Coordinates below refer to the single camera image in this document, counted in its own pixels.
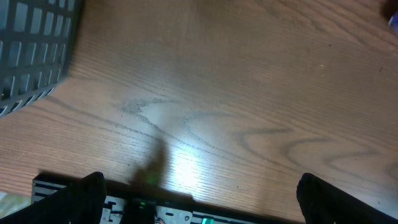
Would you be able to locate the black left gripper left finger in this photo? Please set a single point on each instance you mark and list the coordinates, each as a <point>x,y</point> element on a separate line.
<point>80,202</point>

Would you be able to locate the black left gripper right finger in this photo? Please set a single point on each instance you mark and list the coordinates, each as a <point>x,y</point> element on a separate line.
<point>321,203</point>

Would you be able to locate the red purple pad package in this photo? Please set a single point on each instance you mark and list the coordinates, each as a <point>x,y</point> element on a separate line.
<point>393,22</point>

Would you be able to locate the dark grey plastic basket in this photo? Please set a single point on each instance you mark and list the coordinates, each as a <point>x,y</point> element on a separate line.
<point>37,41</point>

